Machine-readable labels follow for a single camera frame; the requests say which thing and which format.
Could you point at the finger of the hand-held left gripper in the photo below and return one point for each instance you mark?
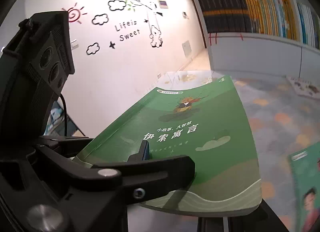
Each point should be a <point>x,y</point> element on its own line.
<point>150,172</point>
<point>145,151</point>

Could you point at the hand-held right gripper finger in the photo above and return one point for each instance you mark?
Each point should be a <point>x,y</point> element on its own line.
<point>272,222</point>

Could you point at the plain green cover book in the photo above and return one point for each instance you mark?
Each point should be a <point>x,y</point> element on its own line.
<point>200,134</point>

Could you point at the white picture booklet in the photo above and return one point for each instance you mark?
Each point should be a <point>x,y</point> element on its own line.
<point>302,86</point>

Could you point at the row of dark books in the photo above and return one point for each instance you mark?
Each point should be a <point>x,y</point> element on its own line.
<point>222,10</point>

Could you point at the row of yellow spine books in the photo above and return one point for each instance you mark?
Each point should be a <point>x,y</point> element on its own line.
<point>270,14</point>

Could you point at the row of white blue books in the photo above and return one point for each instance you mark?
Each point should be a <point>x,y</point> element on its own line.
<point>310,24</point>

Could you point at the fan pattern tablecloth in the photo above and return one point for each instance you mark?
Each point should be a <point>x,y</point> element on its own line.
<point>270,112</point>

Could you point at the white bookshelf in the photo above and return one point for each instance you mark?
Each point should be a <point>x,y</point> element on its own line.
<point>250,54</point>

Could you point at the white wall socket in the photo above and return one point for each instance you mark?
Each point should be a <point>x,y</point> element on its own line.
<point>74,44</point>

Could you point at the cloud wall sticker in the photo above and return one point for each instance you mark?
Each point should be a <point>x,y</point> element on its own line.
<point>100,19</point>
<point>92,49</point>
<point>117,5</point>

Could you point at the red sun wall sticker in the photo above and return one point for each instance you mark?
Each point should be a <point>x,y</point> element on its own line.
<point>73,14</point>

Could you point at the black star wall sticker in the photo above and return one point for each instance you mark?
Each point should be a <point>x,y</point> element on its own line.
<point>112,44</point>

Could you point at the white wall access panel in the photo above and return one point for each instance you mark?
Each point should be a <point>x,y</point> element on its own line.
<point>187,49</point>

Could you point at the black letter wall sticker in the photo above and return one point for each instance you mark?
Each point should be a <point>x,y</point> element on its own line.
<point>121,37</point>

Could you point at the bear wall sticker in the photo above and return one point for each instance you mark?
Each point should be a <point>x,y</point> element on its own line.
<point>155,34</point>

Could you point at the wall breaker box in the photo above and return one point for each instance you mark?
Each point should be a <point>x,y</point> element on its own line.
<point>162,3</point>

